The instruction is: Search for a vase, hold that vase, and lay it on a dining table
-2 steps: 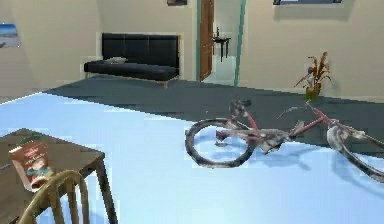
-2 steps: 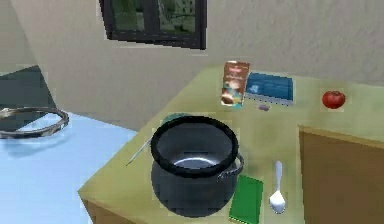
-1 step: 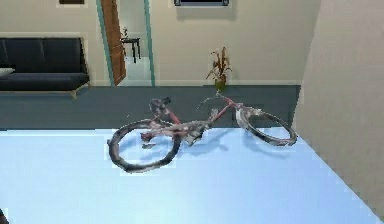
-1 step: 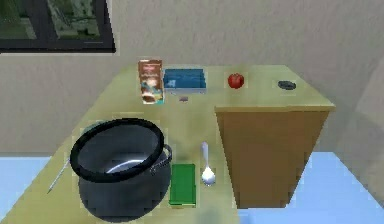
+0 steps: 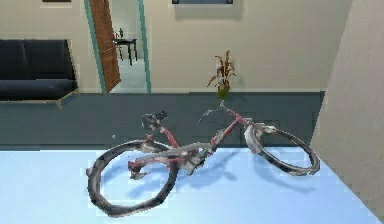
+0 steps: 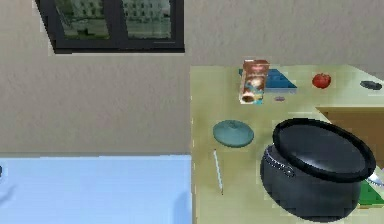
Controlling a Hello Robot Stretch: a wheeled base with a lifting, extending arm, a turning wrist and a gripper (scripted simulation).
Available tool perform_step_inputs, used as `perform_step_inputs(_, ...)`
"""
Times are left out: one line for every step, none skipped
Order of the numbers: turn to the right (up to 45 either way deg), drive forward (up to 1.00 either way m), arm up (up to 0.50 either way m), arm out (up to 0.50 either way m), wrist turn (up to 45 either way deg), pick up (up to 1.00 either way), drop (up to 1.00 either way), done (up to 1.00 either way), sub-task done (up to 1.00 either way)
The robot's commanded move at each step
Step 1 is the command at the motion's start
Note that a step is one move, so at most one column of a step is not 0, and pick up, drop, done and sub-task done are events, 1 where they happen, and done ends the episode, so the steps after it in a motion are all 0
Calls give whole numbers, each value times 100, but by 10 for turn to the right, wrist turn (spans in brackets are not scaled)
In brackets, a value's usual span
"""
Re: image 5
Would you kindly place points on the dark blue sofa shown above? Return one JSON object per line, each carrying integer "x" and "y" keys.
{"x": 33, "y": 70}

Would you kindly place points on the red bicycle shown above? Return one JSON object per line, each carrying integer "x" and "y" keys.
{"x": 173, "y": 156}

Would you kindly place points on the brown potted house plant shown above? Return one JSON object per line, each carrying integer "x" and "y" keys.
{"x": 223, "y": 75}

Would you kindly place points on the brown wooden room door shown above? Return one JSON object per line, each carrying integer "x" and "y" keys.
{"x": 106, "y": 43}

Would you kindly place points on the dark framed wall picture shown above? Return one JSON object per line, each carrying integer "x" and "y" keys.
{"x": 56, "y": 0}

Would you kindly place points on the black table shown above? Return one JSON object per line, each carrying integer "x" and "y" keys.
{"x": 126, "y": 42}

